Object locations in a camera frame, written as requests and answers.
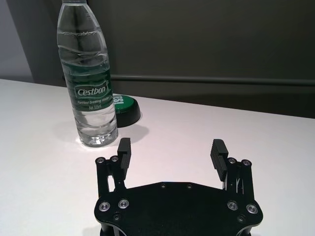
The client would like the grey horizontal handrail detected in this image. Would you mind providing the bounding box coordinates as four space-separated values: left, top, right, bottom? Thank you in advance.
110 75 315 87

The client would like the clear plastic water bottle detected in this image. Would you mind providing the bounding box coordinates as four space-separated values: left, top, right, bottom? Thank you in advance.
57 0 119 148

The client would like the green button with black base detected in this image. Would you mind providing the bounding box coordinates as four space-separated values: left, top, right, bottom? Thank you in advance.
112 93 142 128

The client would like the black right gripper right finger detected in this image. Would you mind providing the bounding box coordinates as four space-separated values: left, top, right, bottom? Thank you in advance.
210 139 254 197

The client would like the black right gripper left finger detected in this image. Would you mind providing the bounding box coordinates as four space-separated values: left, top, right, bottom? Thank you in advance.
95 138 132 197

